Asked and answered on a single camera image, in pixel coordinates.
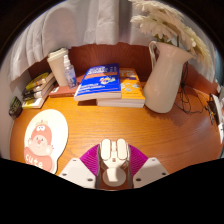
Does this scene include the white computer mouse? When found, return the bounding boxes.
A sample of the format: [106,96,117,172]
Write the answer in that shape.
[96,138,131,190]

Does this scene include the black cables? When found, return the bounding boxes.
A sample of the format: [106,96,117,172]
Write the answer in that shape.
[174,61,216,126]

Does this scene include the cream lidded tumbler cup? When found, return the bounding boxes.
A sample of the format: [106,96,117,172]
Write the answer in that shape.
[46,47,70,88]

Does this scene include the cream ceramic pitcher vase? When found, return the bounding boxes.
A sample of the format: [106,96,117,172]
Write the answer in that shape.
[143,40,196,114]

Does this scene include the white curtain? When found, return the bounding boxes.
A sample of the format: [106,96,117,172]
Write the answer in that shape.
[8,0,214,83]

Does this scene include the white cartoon mouse pad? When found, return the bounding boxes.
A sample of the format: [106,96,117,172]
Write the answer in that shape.
[23,118,70,175]

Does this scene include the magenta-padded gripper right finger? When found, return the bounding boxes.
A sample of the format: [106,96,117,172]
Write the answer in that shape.
[128,143,170,190]

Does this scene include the orange paperback book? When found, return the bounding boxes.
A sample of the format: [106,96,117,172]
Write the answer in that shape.
[96,68,147,109]

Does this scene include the red-brown flat book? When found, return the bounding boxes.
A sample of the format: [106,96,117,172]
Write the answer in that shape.
[48,74,85,99]

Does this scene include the clear spray bottle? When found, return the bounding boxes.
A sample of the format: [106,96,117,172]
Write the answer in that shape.
[62,54,78,90]

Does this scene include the white daisy flower bunch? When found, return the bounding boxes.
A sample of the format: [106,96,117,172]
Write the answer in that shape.
[128,0,214,72]

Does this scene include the white flat device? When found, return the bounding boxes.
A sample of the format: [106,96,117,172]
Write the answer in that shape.
[209,93,224,145]

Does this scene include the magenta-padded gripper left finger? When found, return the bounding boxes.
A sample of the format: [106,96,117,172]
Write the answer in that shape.
[58,143,102,190]

